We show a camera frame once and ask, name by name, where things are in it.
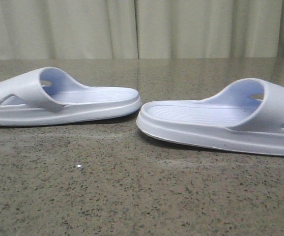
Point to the light blue slipper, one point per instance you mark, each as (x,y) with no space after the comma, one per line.
(49,95)
(246,116)

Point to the pale green curtain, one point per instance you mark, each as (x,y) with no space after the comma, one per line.
(141,29)

